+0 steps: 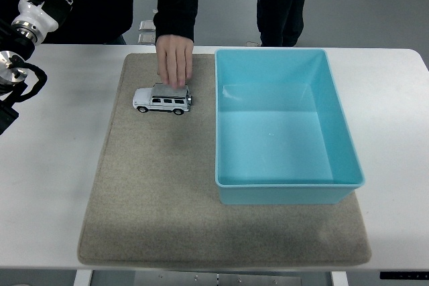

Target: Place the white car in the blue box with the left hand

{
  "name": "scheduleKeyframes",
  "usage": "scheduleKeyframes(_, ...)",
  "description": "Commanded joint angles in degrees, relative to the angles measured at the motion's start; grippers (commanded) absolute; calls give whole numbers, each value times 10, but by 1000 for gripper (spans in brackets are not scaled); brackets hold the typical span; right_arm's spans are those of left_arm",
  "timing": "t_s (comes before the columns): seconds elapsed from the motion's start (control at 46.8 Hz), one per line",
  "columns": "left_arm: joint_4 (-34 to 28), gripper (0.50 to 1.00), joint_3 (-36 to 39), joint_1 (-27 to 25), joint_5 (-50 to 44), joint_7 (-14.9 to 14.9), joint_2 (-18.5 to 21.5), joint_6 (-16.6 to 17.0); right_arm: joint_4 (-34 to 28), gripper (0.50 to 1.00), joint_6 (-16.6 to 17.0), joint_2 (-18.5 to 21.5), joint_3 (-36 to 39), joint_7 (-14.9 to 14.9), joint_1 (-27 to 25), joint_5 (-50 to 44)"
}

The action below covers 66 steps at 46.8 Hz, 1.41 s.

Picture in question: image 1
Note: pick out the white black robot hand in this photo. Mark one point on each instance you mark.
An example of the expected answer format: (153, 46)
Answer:
(37, 14)

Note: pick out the person's hand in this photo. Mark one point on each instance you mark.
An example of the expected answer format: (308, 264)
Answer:
(174, 58)

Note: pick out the white toy car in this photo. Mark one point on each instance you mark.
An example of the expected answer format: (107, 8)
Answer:
(161, 102)

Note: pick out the blue plastic box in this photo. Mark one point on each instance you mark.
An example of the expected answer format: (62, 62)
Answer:
(275, 142)

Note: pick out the metal floor socket cover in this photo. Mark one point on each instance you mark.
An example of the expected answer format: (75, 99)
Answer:
(146, 38)
(147, 25)

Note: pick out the beige felt mat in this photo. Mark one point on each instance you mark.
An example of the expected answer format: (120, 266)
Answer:
(157, 199)

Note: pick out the grey metal plate with screws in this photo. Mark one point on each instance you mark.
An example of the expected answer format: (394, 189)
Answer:
(218, 280)

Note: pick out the white table leg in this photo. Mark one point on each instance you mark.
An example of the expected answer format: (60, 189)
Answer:
(340, 279)
(82, 278)

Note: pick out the black table control panel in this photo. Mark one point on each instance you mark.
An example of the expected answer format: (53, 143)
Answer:
(403, 275)

